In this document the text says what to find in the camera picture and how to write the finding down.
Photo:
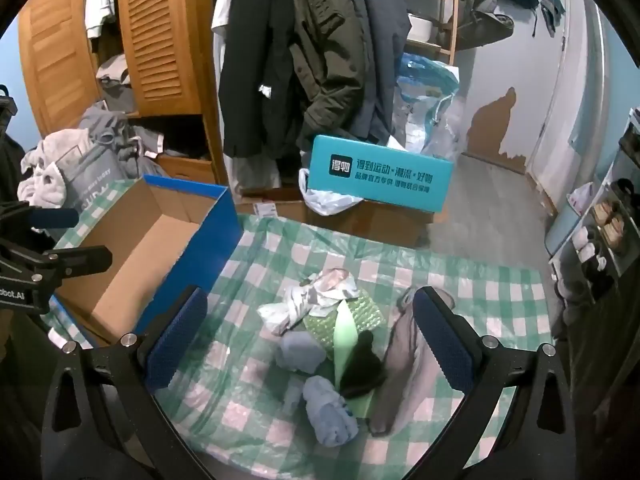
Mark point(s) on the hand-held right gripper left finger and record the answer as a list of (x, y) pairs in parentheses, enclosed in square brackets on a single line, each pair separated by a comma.
[(177, 340)]

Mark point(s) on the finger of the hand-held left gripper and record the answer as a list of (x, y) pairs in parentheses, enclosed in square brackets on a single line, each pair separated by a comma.
[(80, 260), (52, 218)]

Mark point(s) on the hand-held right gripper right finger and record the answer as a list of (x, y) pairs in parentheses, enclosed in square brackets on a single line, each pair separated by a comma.
[(445, 345)]

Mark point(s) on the taupe grey sock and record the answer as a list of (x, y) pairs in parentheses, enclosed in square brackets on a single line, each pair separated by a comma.
[(400, 370)]

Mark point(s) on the blue board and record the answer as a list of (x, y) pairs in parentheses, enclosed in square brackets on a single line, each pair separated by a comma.
[(150, 240)]

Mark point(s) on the black sock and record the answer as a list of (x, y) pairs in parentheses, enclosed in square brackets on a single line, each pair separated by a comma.
[(362, 370)]

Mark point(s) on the white patterned sock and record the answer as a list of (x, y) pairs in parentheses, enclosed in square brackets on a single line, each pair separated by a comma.
[(295, 305)]

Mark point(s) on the grey blue sock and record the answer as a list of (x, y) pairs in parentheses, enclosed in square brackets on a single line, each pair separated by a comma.
[(300, 352)]

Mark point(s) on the light blue sock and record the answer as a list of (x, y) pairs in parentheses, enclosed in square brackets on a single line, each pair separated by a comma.
[(330, 415)]

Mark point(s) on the white grey crumpled cloth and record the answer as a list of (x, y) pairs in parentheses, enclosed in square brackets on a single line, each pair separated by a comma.
[(45, 170)]

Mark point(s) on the grey printed bag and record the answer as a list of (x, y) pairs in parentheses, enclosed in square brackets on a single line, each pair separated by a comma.
[(90, 180)]

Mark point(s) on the green knitted cloth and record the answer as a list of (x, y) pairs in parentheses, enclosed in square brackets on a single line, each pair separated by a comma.
[(369, 312)]

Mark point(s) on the light green sheet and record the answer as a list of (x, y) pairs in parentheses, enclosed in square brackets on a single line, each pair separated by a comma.
[(346, 335)]

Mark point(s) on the pile of grey clothes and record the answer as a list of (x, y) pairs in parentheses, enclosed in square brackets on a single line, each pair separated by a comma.
[(112, 130)]

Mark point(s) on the brown cardboard box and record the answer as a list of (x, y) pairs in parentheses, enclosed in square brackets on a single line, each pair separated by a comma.
[(385, 227)]

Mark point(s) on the green white checkered cloth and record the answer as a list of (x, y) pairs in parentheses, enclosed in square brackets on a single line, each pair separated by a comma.
[(280, 245)]

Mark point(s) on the folded clothes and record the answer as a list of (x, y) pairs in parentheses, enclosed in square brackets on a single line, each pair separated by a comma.
[(115, 80)]

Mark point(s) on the teal printed box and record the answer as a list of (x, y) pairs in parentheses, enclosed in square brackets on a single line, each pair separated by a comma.
[(380, 195)]

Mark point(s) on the light blue bin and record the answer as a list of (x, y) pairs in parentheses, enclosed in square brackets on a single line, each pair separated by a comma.
[(567, 227)]

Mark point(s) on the white plastic bag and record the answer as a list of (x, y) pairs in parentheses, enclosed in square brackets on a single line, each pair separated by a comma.
[(325, 203)]

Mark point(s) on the wooden wardrobe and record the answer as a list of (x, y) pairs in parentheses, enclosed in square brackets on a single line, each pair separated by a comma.
[(160, 35)]

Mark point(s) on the shoe rack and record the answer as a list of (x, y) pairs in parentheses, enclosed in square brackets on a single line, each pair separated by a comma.
[(615, 210)]

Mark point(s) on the white shirt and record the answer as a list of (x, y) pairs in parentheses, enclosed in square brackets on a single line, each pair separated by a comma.
[(100, 0)]

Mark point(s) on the clear blue plastic bag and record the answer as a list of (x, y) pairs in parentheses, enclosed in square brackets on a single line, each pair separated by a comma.
[(425, 110)]

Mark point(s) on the black hanging jacket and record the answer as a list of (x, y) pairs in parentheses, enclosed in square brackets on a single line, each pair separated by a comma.
[(255, 60)]

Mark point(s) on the white door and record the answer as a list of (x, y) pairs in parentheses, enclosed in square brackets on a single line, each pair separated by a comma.
[(575, 110)]

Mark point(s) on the olive green hanging jacket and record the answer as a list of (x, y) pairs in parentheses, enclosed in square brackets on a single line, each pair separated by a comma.
[(325, 60)]

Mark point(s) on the dark grey hanging jacket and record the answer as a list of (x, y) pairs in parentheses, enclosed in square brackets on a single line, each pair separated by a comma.
[(380, 35)]

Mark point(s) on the olive hanging bag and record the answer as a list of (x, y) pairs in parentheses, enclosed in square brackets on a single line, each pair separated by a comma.
[(482, 20)]

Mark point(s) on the wooden shelf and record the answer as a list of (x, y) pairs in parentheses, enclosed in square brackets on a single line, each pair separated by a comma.
[(447, 5)]

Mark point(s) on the teal hanging bag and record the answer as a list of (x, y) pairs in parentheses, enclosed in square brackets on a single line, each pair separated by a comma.
[(550, 2)]

